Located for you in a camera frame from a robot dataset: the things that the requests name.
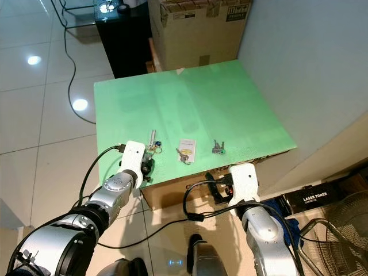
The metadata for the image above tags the key with white tag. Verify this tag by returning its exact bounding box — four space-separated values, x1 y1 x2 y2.
177 139 197 165

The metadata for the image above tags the blue-headed key bunch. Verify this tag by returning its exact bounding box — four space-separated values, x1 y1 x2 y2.
147 141 163 156

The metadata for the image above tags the grey key bunch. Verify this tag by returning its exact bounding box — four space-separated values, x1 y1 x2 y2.
212 140 226 155

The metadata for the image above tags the robot right leg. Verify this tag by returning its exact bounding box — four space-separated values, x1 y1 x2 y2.
186 233 236 276

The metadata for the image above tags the blue cloth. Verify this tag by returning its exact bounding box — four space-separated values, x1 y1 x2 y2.
276 213 302 242

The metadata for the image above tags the green board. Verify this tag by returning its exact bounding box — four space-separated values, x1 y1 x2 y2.
94 59 298 187

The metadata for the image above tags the black laser toner box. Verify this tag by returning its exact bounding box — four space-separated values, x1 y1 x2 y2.
285 181 360 216

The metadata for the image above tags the black cabinet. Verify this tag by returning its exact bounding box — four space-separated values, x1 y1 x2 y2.
94 3 153 79

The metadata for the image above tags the large open cardboard box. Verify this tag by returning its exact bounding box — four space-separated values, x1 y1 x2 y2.
148 0 252 72

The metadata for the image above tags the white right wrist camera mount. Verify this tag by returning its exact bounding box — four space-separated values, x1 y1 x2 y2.
228 163 259 209

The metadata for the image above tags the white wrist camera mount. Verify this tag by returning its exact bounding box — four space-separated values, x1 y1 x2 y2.
228 163 259 209
122 141 146 187

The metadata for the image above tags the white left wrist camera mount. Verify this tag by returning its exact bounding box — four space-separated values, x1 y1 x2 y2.
122 141 146 187

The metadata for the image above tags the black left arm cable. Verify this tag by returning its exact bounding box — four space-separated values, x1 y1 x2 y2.
89 144 122 208

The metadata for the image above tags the thin black floor cable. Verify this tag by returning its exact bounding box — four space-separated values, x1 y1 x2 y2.
59 0 97 125

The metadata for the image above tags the wire-guard floor fan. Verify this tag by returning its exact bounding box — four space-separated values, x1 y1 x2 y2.
293 190 368 276

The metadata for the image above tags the glass shelf with black frame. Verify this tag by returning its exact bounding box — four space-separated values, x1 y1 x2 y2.
51 0 101 29

